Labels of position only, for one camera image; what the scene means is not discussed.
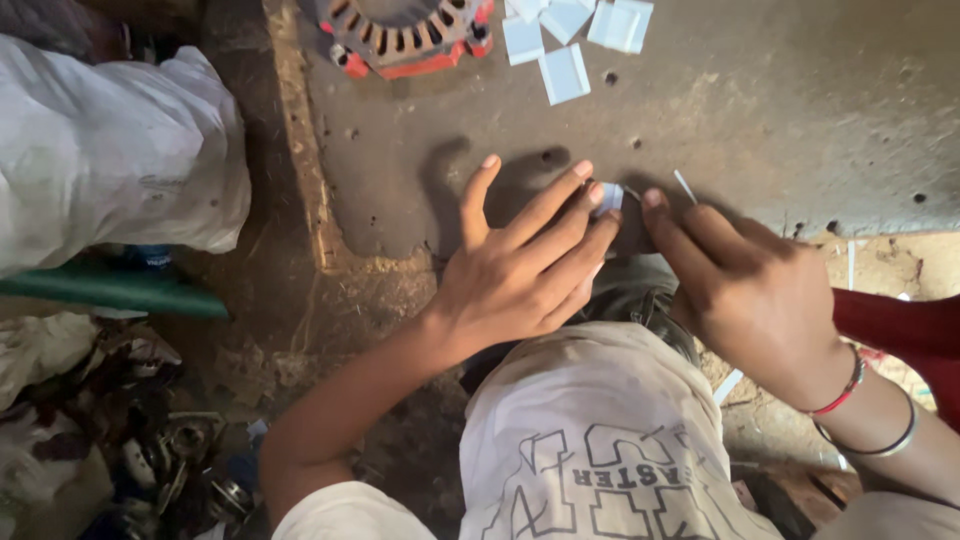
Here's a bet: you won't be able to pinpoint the white plastic sack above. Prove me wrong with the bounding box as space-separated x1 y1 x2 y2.
0 33 253 280

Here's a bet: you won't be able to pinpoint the green sheet roll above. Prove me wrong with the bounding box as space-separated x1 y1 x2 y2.
0 257 231 321

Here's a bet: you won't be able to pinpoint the orange motor stator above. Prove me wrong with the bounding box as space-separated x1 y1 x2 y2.
309 0 497 81

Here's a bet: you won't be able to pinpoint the thin metal bangle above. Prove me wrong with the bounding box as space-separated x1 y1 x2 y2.
813 384 921 459

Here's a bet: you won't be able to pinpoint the small white paper piece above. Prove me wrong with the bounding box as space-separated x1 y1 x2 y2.
596 182 625 219

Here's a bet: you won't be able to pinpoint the person's left hand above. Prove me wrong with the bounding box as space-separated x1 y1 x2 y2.
420 153 624 367

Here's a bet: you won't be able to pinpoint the heap of metal scrap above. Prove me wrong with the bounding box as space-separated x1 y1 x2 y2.
0 311 269 540

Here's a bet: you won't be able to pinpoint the person's right hand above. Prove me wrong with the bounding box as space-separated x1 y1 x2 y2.
641 187 858 411

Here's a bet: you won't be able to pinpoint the dark cloth bundle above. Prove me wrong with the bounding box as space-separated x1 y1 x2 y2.
0 0 205 67

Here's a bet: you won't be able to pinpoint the dark grey trousers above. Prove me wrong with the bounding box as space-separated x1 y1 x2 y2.
459 253 703 396

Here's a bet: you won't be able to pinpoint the red thread bracelet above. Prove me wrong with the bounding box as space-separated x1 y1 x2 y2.
798 344 867 418

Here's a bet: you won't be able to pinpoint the blue bottle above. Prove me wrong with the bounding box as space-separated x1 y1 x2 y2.
122 243 174 273

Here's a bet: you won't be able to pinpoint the red cloth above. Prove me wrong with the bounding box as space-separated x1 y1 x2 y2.
831 288 960 434

